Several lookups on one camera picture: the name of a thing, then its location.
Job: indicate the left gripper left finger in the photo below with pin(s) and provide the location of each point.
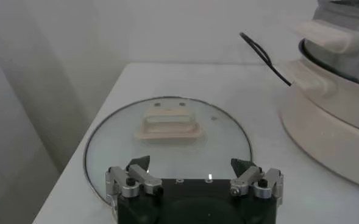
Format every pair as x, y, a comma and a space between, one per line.
136, 178

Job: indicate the cream electric cooker base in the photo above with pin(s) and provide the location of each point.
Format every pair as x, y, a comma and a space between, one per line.
334, 131

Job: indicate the round glass pot lid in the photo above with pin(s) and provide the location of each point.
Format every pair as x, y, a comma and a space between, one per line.
121, 146

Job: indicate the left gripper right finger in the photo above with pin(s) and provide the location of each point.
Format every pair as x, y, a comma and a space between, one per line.
249, 179

